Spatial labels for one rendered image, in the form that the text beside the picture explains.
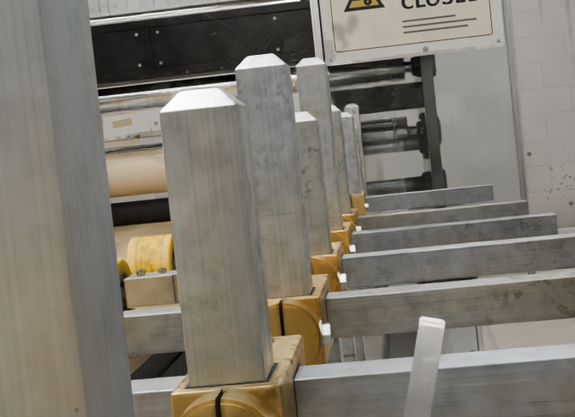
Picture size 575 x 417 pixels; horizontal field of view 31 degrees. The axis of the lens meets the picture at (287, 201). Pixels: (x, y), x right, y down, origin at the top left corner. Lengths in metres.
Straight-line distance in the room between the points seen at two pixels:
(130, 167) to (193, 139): 2.40
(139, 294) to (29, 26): 0.83
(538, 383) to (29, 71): 0.35
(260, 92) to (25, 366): 0.51
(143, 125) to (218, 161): 2.39
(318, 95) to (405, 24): 1.56
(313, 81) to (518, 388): 0.75
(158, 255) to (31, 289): 1.05
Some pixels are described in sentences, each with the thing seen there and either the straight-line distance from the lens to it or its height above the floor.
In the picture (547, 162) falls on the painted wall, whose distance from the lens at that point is 9.21.
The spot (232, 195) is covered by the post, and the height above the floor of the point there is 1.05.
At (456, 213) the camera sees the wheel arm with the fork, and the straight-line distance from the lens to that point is 1.50.
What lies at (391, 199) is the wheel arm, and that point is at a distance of 1.99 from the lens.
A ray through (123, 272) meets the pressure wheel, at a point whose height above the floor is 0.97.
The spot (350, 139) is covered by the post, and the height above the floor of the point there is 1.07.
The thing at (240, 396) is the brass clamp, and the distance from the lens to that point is 0.45.
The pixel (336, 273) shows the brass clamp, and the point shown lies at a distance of 0.93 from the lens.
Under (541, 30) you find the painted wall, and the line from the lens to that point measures 9.24.
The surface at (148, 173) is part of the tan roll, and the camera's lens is 2.84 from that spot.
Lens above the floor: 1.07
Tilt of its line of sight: 3 degrees down
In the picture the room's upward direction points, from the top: 6 degrees counter-clockwise
